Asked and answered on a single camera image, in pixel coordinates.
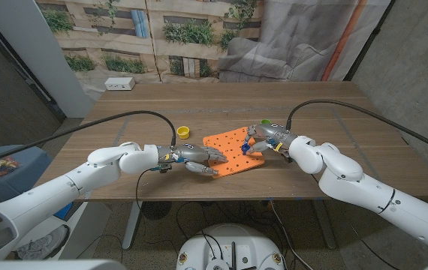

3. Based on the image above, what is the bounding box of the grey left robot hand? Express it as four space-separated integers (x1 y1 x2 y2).
157 142 229 176

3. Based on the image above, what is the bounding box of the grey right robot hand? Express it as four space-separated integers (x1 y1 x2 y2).
244 123 297 157

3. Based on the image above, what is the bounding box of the orange peg board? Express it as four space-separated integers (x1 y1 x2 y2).
203 126 266 179

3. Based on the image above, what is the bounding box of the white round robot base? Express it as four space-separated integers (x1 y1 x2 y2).
175 223 286 270

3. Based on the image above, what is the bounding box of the black round floor fan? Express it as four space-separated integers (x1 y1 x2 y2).
141 201 173 221

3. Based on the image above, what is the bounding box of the white metal table leg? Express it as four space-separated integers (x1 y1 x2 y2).
122 201 143 251
313 199 337 251

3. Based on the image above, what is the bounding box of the printed fabric backdrop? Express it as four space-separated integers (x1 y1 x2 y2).
35 0 392 93

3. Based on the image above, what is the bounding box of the white power strip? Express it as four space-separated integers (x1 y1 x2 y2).
104 76 136 92

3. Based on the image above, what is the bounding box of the blue upholstered stool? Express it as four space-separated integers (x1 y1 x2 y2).
0 145 53 202

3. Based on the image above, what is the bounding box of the grey sneaker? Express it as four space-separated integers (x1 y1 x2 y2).
15 224 71 261

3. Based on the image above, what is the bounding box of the grey partition panel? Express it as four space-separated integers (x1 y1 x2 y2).
0 0 95 119

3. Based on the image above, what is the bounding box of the white robot torso edge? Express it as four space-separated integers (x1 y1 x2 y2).
0 259 127 270

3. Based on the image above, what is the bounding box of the clear bag of colourful pegs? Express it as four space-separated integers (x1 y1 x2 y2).
0 155 22 180

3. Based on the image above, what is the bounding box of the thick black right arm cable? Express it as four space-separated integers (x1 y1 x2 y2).
285 99 428 158

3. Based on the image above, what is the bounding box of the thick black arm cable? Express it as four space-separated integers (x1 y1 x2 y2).
0 109 177 169
285 99 428 158

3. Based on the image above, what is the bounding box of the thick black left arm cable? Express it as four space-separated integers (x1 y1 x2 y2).
0 109 177 169

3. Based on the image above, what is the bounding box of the thin black left wrist wire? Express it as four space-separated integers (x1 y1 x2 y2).
135 168 161 218

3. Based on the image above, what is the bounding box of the thin black wrist wire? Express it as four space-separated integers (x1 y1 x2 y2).
348 223 403 270
135 168 161 218

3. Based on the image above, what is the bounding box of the grey floor cable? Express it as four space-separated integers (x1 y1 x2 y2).
269 200 305 270

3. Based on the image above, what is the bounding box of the thin black right wrist wire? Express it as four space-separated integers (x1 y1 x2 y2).
348 223 403 270

